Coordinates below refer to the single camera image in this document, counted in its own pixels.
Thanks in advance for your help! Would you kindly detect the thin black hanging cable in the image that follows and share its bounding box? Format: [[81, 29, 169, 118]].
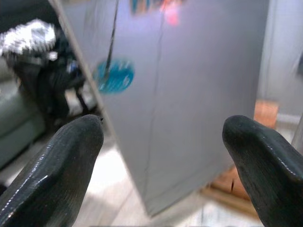
[[105, 0, 120, 71]]

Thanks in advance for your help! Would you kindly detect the round blue sticker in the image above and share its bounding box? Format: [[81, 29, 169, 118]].
[[92, 58, 135, 95]]

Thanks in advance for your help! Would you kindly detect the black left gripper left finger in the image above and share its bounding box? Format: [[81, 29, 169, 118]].
[[0, 114, 105, 227]]

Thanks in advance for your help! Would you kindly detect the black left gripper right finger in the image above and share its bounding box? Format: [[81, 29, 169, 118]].
[[222, 115, 303, 227]]

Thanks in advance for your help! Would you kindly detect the wooden fridge base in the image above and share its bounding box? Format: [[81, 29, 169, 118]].
[[200, 99, 280, 216]]

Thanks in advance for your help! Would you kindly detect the grey white fridge door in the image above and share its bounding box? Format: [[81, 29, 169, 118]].
[[48, 0, 271, 217]]

